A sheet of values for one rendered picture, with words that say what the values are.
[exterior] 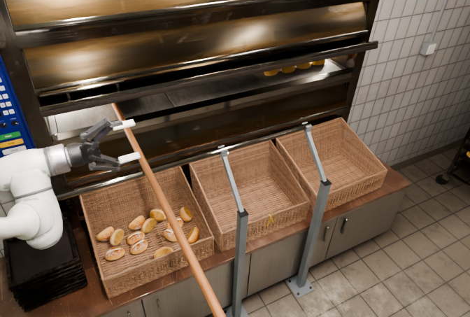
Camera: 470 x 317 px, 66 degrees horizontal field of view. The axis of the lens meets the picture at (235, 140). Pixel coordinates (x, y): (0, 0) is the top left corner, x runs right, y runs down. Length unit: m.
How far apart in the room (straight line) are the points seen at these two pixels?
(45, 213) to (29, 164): 0.15
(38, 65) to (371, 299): 2.33
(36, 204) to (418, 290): 2.41
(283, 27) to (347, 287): 1.73
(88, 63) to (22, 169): 0.66
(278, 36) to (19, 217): 1.45
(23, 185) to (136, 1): 0.85
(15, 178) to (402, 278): 2.45
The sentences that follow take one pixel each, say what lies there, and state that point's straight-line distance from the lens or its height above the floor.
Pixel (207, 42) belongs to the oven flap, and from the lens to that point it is 1.81.
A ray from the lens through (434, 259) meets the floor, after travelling 3.10.
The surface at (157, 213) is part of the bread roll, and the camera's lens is 2.12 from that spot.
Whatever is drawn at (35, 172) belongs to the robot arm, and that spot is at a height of 1.50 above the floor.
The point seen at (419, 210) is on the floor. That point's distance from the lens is 3.39.
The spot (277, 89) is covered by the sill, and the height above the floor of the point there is 1.18.
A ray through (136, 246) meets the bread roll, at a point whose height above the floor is 0.64.
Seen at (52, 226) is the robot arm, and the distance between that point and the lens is 1.19.
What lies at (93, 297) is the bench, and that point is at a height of 0.58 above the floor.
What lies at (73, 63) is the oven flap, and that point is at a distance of 1.68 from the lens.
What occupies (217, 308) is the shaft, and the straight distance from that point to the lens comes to 1.14.
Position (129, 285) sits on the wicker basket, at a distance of 1.91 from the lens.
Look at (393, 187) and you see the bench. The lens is 2.59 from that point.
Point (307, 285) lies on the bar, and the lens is 2.63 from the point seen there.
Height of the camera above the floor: 2.21
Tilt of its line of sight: 37 degrees down
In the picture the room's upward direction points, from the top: 2 degrees clockwise
